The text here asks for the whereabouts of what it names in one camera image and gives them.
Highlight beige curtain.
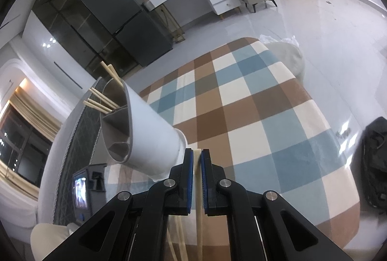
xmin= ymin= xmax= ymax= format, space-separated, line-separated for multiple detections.
xmin=9 ymin=95 xmax=64 ymax=141

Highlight plaid blanket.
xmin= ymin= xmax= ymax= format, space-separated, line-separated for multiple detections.
xmin=104 ymin=37 xmax=360 ymax=261

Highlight black bag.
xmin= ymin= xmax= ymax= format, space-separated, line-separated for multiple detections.
xmin=360 ymin=116 xmax=387 ymax=210

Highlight dark glass cabinet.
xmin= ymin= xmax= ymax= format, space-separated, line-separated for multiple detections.
xmin=32 ymin=0 xmax=142 ymax=78

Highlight gold legged stool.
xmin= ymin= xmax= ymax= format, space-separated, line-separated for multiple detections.
xmin=160 ymin=4 xmax=186 ymax=44

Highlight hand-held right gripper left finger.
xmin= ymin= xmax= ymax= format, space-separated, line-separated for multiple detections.
xmin=42 ymin=148 xmax=194 ymax=261

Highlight white pillow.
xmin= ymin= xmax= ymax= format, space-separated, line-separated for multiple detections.
xmin=260 ymin=34 xmax=306 ymax=80

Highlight white utensil holder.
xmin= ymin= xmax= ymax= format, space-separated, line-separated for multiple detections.
xmin=98 ymin=78 xmax=192 ymax=184

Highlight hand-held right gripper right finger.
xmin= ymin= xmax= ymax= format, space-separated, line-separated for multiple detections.
xmin=201 ymin=148 xmax=354 ymax=261

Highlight dark window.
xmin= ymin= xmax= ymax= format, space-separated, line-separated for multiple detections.
xmin=0 ymin=104 xmax=50 ymax=189

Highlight dark grey refrigerator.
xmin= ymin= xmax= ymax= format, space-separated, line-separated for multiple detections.
xmin=79 ymin=0 xmax=174 ymax=68

